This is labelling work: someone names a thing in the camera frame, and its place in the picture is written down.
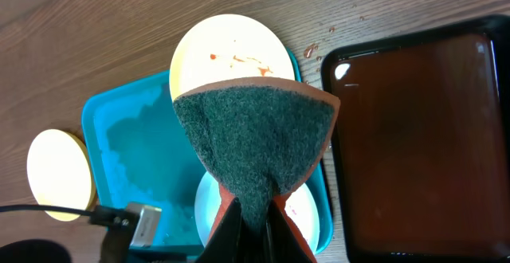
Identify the yellow-green plate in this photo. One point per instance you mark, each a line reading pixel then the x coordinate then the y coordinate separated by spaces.
pixel 226 47
pixel 59 172

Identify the teal plastic tray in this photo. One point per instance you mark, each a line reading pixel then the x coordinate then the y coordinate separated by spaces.
pixel 139 152

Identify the red green scrub sponge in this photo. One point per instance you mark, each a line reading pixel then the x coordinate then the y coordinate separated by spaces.
pixel 260 138

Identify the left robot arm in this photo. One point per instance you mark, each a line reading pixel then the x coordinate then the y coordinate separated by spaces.
pixel 114 248

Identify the dark brown black tray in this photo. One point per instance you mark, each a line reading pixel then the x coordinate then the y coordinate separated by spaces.
pixel 421 143

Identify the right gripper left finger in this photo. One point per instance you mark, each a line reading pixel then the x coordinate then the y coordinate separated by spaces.
pixel 223 246

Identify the yellow-green plate top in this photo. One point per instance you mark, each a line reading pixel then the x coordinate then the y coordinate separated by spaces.
pixel 226 47

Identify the light blue plate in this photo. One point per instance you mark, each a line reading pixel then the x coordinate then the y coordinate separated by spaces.
pixel 301 207

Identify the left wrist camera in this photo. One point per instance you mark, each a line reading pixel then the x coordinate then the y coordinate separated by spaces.
pixel 139 220

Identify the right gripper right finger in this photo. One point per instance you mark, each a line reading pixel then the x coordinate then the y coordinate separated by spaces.
pixel 281 243

